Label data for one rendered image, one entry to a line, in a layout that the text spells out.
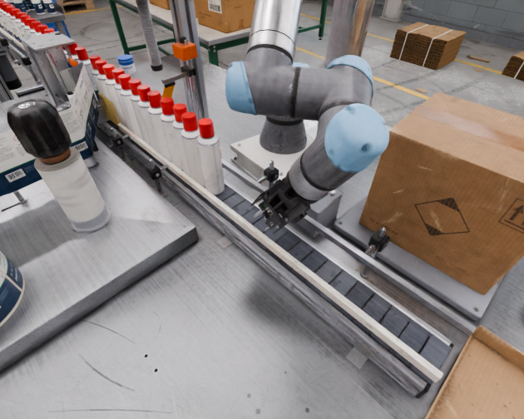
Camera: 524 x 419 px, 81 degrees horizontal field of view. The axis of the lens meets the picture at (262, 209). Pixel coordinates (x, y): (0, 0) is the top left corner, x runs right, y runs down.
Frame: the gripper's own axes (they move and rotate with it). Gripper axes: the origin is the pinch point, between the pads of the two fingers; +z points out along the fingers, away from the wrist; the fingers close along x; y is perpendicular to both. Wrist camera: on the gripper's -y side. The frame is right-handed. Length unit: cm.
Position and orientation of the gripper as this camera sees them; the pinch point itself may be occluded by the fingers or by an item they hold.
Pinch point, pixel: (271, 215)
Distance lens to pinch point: 69.1
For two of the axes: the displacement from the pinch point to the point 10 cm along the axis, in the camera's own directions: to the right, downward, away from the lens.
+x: 6.1, 7.9, -0.8
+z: -3.5, 3.6, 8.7
